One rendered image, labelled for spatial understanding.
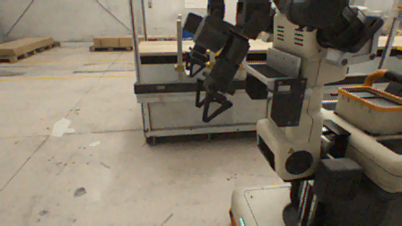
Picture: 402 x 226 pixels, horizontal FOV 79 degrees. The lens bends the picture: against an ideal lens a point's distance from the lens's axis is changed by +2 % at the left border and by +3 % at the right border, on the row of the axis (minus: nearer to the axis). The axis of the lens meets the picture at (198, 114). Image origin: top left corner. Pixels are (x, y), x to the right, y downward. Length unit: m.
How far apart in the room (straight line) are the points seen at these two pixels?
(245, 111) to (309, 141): 1.53
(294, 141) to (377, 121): 0.30
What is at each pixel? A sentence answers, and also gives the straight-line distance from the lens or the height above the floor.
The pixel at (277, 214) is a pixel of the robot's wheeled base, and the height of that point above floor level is 0.28.
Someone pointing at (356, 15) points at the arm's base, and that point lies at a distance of 0.68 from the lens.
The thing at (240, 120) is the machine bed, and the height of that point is 0.21.
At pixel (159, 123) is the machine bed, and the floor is 0.23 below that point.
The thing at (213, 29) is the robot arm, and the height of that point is 1.20.
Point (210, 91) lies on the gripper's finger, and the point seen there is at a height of 1.07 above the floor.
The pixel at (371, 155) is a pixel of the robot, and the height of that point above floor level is 0.78.
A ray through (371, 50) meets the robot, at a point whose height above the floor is 1.14.
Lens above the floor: 1.24
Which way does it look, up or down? 24 degrees down
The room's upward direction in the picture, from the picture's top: straight up
